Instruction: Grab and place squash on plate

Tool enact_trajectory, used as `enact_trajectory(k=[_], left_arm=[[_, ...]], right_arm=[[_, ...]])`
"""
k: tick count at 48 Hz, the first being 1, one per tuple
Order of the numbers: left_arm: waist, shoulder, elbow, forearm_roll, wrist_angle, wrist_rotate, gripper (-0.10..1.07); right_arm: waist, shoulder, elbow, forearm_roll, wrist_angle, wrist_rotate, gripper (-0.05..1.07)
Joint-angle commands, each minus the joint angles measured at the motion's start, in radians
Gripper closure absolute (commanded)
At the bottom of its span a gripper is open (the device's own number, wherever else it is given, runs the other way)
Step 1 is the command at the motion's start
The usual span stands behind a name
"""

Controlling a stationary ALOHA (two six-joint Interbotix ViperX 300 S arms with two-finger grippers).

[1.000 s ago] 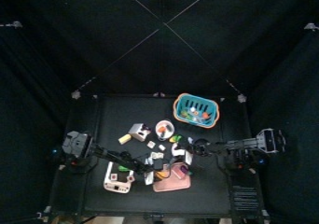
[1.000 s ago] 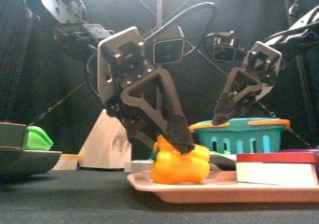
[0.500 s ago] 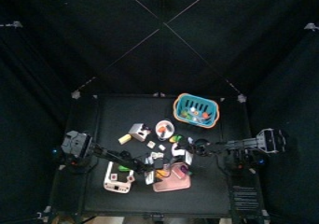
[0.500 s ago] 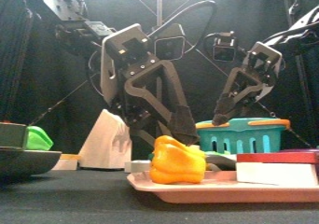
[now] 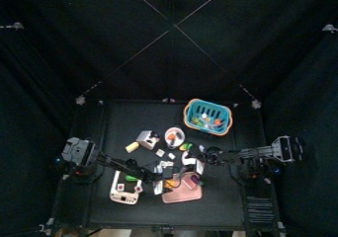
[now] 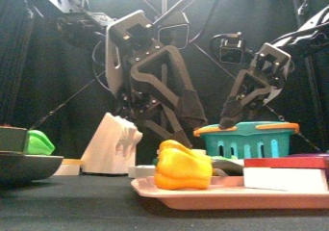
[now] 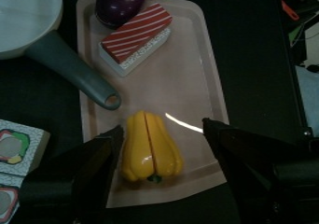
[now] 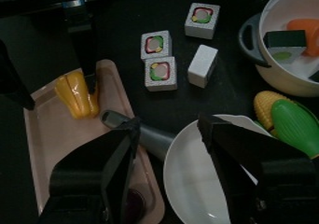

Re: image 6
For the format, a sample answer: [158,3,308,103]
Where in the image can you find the pink plastic plate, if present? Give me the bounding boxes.
[130,175,329,211]

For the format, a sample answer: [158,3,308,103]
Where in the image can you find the small green toy food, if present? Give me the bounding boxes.
[213,155,240,162]

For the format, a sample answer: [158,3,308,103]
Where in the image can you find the white toy knife block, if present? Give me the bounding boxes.
[81,112,146,175]

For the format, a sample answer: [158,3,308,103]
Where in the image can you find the small white toy tile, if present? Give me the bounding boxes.
[127,165,158,179]

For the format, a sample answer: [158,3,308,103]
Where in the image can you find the dark grey toy piece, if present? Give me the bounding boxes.
[212,157,248,177]

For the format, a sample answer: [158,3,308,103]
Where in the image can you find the white box red lid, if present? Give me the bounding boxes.
[244,157,329,193]

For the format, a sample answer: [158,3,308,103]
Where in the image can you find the bright green toy food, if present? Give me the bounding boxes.
[24,129,57,156]

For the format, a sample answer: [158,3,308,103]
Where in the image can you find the dark grey toy bowl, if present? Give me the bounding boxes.
[0,151,66,186]

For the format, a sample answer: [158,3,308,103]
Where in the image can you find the teal basket orange handles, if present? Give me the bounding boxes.
[193,121,301,161]

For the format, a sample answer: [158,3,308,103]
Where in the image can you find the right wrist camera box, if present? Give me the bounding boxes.
[210,32,249,64]

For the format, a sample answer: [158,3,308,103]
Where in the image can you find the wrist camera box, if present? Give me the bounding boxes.
[210,32,249,64]
[155,12,192,50]

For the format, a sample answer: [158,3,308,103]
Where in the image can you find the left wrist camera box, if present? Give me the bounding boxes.
[155,12,192,50]

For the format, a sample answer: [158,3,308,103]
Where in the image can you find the black frame side post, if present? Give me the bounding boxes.
[300,61,323,146]

